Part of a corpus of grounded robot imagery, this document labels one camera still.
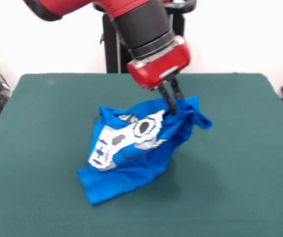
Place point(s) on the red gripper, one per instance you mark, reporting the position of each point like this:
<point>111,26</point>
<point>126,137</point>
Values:
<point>161,66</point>

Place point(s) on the blue game-controller print t-shirt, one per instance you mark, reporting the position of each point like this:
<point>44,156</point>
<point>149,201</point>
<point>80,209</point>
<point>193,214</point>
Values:
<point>136,170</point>

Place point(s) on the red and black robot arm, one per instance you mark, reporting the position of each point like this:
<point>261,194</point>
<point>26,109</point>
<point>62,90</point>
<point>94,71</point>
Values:
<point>144,24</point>

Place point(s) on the dark green table cloth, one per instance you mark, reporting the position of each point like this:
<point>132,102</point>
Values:
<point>230,172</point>

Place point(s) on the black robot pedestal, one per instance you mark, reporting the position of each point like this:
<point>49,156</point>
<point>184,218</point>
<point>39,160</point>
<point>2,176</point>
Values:
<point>109,49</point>

